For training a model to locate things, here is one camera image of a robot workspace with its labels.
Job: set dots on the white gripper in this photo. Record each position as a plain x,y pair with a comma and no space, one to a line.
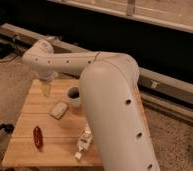
46,79

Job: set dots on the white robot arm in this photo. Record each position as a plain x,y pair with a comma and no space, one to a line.
106,87

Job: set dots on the white sponge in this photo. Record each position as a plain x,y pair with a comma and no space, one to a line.
59,110

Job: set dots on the white cup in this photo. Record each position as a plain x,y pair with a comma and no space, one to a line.
73,96

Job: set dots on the wooden board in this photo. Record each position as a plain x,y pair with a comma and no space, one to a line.
39,140

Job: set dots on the black clamp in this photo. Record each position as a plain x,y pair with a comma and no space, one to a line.
8,128

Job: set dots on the metal rail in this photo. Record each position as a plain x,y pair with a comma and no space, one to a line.
170,90

